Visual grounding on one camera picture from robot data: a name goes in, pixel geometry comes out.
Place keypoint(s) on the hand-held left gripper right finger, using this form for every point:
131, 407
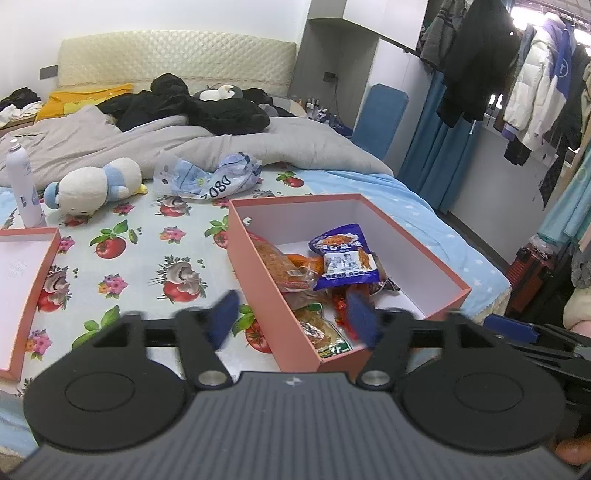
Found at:
364, 318

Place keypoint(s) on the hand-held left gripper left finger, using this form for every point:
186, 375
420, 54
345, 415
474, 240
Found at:
224, 318

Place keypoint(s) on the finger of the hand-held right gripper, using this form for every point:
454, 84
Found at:
512, 327

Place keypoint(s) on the blue snack packet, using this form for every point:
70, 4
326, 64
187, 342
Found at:
341, 263

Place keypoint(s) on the pile of snack packets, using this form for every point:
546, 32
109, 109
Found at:
277, 263

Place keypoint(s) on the deep pink cardboard box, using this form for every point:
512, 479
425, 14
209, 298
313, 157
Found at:
415, 258

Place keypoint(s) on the person's right hand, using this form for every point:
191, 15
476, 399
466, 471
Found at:
570, 452

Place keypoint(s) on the cream mattress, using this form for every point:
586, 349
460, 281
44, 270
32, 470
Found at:
498, 300

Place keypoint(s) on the red suitcase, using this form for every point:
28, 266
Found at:
526, 281

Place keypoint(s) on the teal hanging garment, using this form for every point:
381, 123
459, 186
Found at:
568, 207

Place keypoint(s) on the crumpled blue white plastic bag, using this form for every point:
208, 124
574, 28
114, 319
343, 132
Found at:
194, 180

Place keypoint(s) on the blue curtain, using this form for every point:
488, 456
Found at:
434, 152

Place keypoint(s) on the white and blue plush toy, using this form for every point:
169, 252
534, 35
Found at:
87, 184

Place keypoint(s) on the grey duvet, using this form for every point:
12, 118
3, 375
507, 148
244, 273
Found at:
138, 138

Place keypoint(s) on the black fleece clothing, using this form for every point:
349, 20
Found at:
221, 115

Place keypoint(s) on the shallow pink box lid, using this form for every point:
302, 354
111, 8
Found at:
23, 286

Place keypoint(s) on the blue chair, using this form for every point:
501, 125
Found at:
381, 115

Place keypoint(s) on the round bedside table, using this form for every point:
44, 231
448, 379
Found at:
318, 115

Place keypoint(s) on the grey white plush toy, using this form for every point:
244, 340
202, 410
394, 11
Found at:
217, 93

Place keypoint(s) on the white spray bottle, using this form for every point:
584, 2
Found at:
23, 184

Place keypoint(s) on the white puffer jacket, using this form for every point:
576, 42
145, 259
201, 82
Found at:
535, 83

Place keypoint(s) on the yellow pillow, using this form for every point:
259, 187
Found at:
69, 99

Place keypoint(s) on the cream padded headboard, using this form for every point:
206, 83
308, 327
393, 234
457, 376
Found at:
184, 50

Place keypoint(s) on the white wardrobe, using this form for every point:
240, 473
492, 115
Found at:
332, 41

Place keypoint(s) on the grey hanging jacket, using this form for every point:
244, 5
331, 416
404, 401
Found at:
438, 37

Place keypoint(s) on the pile of clothes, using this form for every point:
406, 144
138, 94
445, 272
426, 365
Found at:
18, 99

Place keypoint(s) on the black wall socket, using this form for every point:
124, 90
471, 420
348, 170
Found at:
329, 76

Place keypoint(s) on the grey wall switch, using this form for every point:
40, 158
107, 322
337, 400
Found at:
49, 71

